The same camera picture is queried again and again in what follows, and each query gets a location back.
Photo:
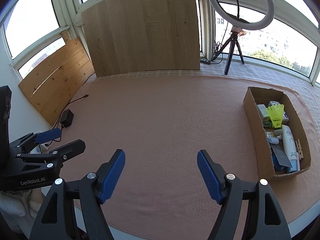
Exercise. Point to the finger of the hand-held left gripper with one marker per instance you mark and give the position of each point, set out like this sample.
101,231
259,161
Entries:
48,135
70,148

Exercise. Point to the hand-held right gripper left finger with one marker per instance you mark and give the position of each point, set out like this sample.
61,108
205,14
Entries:
112,175

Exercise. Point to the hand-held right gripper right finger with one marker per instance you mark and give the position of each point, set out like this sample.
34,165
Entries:
210,177

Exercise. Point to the cardboard box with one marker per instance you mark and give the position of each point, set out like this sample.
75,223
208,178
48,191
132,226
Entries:
255,120

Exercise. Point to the small white translucent cap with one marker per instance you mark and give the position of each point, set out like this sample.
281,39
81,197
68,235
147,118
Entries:
274,140

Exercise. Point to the dark grey card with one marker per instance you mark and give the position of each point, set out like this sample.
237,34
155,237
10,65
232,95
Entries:
281,156

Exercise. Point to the light blue power adapter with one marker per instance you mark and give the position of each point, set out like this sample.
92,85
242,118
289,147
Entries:
262,111

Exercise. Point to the white sunscreen bottle blue cap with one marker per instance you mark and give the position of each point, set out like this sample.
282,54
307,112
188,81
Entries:
288,145

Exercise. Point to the yellow shuttlecock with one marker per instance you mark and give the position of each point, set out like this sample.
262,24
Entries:
275,117

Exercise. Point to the wooden clothespin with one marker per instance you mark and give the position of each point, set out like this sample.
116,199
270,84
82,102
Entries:
300,151

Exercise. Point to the white cloth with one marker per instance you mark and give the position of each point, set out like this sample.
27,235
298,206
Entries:
15,205

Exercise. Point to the pine plank board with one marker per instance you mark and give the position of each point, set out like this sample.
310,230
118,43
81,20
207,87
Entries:
55,80

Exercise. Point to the black tripod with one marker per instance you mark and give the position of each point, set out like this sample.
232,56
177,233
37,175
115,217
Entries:
228,62

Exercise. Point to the black power strip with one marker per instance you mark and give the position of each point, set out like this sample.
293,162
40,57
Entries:
205,60

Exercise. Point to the oak wooden board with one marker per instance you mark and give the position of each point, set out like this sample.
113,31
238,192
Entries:
140,30

